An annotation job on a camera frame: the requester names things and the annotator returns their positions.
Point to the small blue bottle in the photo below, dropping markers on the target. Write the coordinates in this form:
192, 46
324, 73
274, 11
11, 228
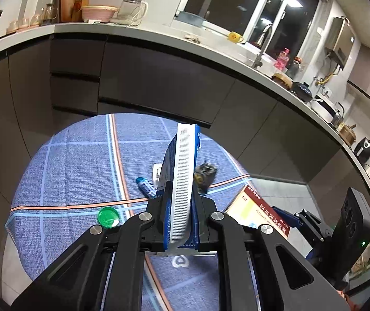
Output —
146, 187

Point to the dark small bottle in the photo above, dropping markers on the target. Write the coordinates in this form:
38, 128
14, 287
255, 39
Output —
293, 68

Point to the pink basket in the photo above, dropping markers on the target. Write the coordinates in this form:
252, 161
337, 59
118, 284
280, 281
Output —
99, 13

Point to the blue and white carton box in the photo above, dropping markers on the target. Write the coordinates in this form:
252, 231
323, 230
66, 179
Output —
180, 184

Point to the small beige jar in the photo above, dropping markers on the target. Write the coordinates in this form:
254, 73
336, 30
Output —
23, 23
35, 20
12, 28

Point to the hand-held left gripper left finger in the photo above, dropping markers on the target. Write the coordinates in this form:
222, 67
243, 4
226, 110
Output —
154, 226

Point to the yellow mug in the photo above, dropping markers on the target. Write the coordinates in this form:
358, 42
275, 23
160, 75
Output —
234, 37

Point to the wall water heater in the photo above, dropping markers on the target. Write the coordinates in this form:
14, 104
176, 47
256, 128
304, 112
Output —
339, 43

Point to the wooden cutting board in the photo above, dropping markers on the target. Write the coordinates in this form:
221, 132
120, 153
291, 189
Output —
67, 0

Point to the blue plaid tablecloth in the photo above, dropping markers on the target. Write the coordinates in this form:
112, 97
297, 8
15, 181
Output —
74, 168

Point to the red bordered medicine box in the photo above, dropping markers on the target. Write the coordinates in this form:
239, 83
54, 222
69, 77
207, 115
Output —
256, 210

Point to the pink soap bottle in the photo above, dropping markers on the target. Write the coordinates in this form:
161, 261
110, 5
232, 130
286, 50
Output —
282, 60

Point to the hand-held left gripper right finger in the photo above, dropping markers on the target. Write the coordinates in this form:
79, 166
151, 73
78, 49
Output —
204, 226

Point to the dark blue pot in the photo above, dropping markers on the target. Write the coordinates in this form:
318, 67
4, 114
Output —
302, 91

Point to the steel kettle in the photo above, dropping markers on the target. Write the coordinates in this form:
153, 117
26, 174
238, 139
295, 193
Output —
338, 115

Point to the glass jar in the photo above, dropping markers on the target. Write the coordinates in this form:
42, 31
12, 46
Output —
50, 13

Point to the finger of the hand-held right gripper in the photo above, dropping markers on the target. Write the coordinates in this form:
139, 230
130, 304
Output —
314, 228
282, 215

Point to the green bottle cap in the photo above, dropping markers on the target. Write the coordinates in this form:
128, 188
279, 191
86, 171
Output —
108, 217

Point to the wooden knife block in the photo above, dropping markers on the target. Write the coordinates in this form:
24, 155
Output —
82, 8

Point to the bunch of keys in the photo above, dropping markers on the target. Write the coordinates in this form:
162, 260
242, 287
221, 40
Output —
193, 38

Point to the glass electric kettle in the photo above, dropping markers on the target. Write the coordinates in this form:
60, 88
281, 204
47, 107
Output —
130, 9

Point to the sliding window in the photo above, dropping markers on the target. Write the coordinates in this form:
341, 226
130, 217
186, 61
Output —
237, 3

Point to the black air fryer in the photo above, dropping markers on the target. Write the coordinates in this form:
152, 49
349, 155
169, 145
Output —
364, 150

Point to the white pot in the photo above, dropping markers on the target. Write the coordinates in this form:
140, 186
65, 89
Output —
323, 109

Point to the bamboo steamer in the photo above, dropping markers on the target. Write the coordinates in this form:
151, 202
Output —
281, 80

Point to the blue tray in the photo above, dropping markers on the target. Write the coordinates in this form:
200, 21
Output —
189, 18

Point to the black crumpled wrapper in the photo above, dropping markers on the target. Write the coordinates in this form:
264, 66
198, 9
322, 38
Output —
206, 175

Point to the wooden bucket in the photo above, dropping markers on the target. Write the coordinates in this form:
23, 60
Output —
347, 135

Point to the steel faucet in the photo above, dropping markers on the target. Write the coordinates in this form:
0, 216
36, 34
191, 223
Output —
258, 60

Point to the small white packet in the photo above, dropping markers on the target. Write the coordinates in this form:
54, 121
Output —
156, 173

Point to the dark lower kitchen cabinets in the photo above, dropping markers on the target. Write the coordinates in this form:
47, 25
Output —
155, 77

